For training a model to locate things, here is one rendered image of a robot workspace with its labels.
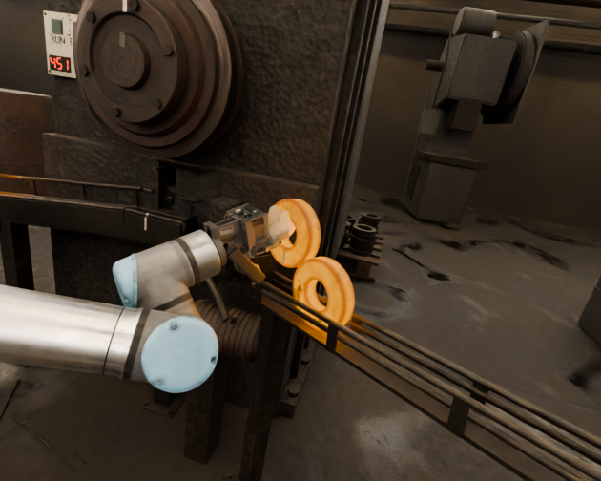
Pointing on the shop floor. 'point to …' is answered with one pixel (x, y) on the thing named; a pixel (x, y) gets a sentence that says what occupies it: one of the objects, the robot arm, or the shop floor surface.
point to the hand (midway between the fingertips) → (293, 225)
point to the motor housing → (239, 340)
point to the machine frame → (231, 157)
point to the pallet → (362, 244)
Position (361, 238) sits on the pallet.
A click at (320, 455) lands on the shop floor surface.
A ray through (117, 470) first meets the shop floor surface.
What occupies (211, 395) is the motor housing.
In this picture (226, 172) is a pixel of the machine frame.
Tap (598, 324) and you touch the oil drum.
